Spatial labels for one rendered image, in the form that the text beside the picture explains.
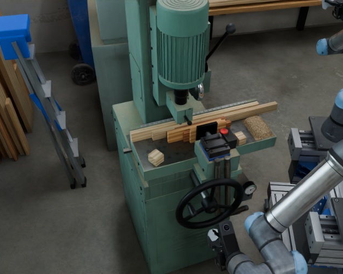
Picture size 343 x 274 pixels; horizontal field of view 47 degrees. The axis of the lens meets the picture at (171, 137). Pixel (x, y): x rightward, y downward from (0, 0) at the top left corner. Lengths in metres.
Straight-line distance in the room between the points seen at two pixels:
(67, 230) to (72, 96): 1.34
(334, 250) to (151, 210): 0.76
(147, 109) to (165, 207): 0.45
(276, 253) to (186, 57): 0.70
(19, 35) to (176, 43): 0.93
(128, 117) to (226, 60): 2.04
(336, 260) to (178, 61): 1.00
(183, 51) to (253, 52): 2.67
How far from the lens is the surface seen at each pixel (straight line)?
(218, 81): 3.57
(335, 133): 1.92
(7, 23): 2.13
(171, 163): 1.59
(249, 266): 1.19
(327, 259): 1.75
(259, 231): 1.23
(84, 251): 2.45
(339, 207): 1.69
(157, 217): 1.84
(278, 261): 1.19
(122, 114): 1.98
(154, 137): 1.67
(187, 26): 1.32
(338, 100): 1.85
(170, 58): 1.40
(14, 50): 2.10
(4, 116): 2.82
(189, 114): 1.60
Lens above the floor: 2.08
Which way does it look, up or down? 44 degrees down
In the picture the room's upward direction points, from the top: straight up
